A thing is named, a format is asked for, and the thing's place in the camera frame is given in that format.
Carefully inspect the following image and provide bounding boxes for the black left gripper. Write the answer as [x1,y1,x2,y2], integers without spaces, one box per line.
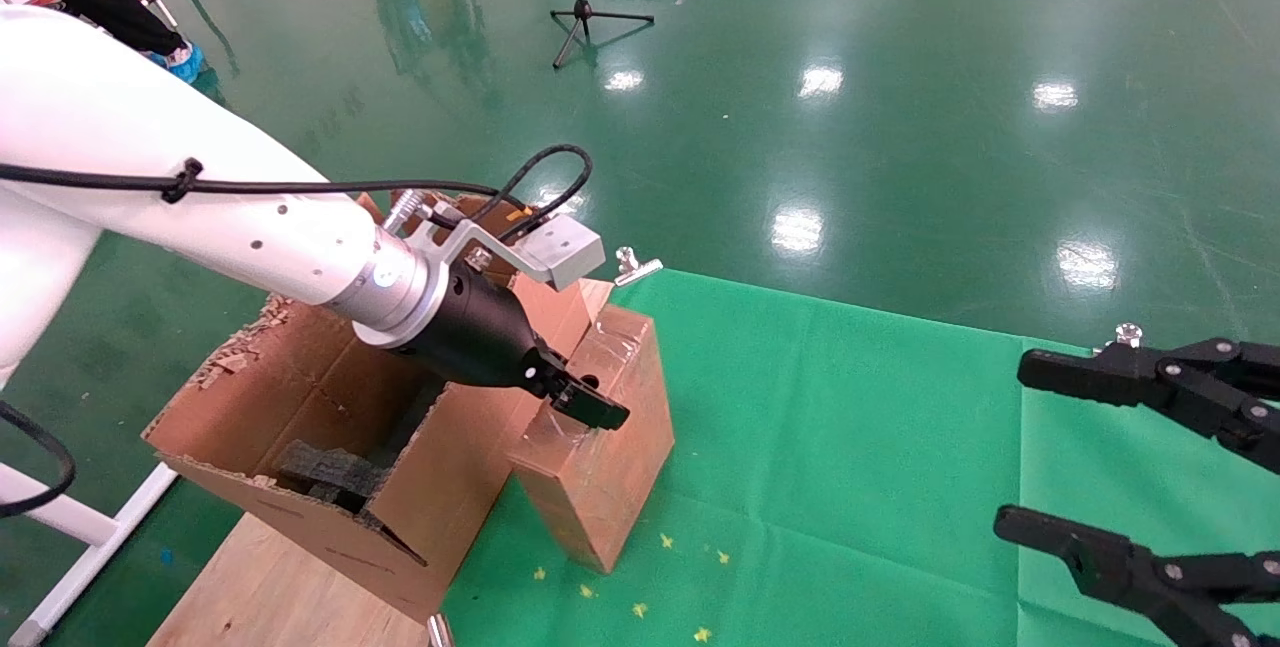
[395,262,632,431]

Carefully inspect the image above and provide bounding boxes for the small brown cardboard box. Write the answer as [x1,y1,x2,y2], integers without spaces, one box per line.
[508,305,675,574]

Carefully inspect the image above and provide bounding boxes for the black foam block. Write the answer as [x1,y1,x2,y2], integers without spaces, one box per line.
[275,439,401,513]

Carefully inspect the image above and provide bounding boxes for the green table cloth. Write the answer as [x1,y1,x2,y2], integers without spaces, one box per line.
[440,267,1280,647]

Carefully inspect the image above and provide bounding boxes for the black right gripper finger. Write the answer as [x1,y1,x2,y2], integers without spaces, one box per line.
[993,504,1280,647]
[1017,337,1280,475]

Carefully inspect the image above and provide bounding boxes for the black hanging cable loop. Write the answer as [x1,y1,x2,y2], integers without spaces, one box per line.
[0,400,77,518]

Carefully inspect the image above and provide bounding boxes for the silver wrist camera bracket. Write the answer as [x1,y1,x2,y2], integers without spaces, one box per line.
[383,189,607,291]

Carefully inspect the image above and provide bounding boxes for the white table leg frame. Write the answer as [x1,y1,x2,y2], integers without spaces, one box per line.
[0,462,181,647]

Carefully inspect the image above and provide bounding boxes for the large open brown carton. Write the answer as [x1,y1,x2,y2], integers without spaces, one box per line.
[142,192,601,625]

